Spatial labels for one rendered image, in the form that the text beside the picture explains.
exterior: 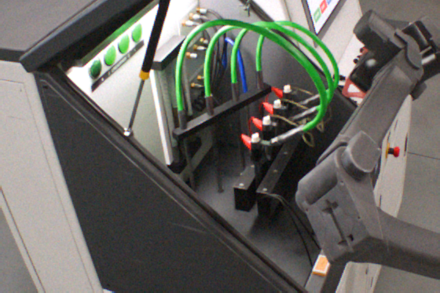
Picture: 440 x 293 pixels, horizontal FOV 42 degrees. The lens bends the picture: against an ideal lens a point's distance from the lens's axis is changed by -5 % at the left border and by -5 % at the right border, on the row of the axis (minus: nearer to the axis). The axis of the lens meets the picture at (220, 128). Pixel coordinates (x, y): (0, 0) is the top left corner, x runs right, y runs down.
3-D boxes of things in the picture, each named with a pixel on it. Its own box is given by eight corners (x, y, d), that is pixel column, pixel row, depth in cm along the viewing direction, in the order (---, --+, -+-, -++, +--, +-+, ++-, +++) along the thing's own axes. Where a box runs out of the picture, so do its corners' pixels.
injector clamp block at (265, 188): (272, 236, 160) (269, 193, 151) (237, 228, 164) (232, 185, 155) (310, 161, 184) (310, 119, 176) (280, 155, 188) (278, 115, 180)
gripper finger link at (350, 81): (328, 90, 123) (353, 74, 115) (342, 68, 127) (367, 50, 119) (351, 112, 124) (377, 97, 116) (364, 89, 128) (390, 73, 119)
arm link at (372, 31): (389, 100, 107) (421, 71, 101) (341, 61, 105) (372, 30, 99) (392, 65, 116) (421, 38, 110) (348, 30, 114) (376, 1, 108)
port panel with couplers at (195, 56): (199, 106, 175) (185, 7, 158) (188, 104, 177) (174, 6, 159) (218, 83, 185) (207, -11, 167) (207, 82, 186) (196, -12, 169)
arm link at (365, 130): (317, 225, 77) (373, 182, 70) (286, 195, 77) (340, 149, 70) (394, 96, 110) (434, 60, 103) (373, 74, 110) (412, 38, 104)
